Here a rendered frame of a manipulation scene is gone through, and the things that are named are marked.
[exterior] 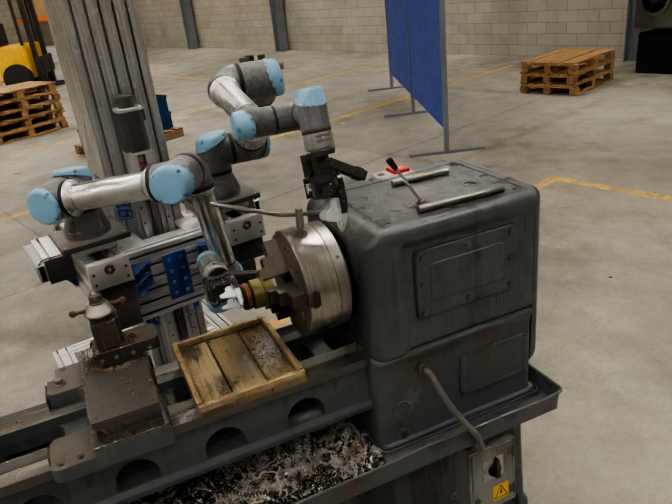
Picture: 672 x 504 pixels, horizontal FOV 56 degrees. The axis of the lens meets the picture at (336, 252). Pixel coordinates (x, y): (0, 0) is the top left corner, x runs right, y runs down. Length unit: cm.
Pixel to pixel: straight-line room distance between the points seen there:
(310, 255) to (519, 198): 62
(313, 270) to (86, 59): 113
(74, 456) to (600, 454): 201
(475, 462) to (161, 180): 131
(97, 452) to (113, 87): 127
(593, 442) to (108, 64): 238
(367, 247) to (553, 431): 155
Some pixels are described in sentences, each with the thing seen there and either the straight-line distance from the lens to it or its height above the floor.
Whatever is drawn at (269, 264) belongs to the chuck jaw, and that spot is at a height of 115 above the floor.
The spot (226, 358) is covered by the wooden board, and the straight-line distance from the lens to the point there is 190.
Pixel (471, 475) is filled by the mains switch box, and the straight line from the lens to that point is 220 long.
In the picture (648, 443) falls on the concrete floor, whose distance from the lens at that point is 296.
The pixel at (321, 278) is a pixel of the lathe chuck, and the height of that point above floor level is 114.
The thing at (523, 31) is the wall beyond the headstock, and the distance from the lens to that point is 1307.
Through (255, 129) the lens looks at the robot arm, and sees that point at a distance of 161.
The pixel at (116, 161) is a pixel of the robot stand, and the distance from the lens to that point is 241.
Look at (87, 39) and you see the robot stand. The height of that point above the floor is 176.
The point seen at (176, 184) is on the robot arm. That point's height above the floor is 138.
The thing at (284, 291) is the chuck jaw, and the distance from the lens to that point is 172.
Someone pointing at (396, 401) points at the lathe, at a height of 71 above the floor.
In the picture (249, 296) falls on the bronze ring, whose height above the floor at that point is 110.
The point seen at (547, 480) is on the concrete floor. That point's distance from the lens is 272.
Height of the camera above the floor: 189
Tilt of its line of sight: 24 degrees down
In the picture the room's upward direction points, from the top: 7 degrees counter-clockwise
